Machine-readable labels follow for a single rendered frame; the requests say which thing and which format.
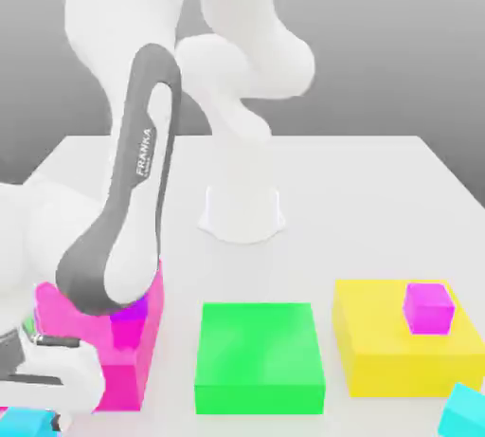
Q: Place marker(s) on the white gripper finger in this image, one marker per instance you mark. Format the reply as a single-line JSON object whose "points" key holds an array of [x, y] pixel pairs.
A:
{"points": [[65, 421]]}

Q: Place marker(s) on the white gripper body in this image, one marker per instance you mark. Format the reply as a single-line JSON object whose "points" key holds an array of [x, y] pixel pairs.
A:
{"points": [[75, 376]]}

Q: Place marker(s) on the small cyan cube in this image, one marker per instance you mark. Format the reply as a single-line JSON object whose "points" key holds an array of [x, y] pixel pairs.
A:
{"points": [[22, 423], [464, 412]]}

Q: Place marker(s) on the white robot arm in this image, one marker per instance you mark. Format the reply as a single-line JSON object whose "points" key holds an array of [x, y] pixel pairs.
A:
{"points": [[125, 12]]}

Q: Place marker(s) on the small green cube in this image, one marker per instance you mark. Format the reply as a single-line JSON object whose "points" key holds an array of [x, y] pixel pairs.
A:
{"points": [[29, 325]]}

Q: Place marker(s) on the small purple cube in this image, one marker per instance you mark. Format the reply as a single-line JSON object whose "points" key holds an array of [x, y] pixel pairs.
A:
{"points": [[129, 331]]}

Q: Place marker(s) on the small magenta cube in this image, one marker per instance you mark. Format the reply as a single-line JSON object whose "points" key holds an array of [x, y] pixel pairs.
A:
{"points": [[428, 310]]}

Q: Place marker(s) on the large pink box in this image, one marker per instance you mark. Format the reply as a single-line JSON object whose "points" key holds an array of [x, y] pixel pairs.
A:
{"points": [[75, 323]]}

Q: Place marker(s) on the large green box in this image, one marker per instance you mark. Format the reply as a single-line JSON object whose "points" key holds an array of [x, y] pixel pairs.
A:
{"points": [[259, 353]]}

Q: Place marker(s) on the large yellow box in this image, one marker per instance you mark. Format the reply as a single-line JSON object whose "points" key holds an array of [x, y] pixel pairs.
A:
{"points": [[379, 353]]}

